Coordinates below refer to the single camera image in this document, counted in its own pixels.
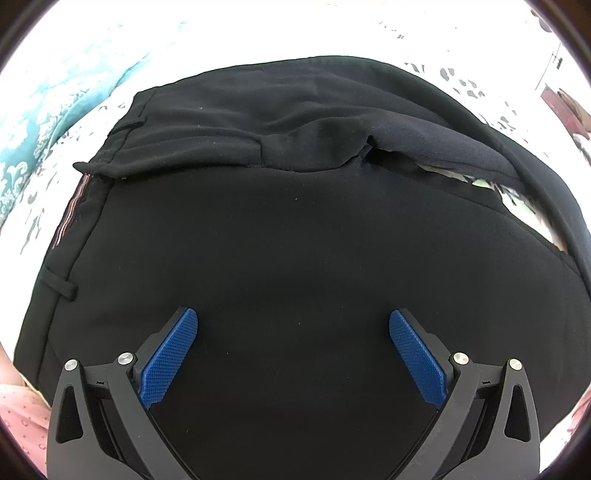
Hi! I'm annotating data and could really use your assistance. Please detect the black pants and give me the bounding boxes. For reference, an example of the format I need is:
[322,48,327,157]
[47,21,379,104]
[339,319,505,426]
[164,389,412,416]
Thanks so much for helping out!
[14,55,591,480]

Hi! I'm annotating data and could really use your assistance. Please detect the reddish brown furniture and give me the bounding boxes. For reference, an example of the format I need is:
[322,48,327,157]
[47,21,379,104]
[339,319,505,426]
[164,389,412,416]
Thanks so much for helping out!
[540,85,591,139]

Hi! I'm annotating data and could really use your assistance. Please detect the pink dotted clothing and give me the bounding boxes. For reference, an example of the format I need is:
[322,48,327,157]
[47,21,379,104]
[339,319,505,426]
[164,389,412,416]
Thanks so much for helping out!
[0,351,52,476]

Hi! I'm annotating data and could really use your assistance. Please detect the leaf print bedsheet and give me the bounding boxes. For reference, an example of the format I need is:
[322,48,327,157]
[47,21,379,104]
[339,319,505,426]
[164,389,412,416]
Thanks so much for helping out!
[0,0,591,467]

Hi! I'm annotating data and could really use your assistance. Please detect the teal patterned pillow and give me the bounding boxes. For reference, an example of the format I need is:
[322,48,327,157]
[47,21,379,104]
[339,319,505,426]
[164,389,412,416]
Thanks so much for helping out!
[0,28,171,227]

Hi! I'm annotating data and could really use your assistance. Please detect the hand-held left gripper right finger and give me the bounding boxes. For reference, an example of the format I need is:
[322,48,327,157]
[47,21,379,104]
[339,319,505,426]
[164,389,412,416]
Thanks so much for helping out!
[389,308,541,480]

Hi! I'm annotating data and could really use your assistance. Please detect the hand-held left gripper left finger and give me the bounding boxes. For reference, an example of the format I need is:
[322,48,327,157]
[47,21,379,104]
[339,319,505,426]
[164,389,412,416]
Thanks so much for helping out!
[46,306,199,480]

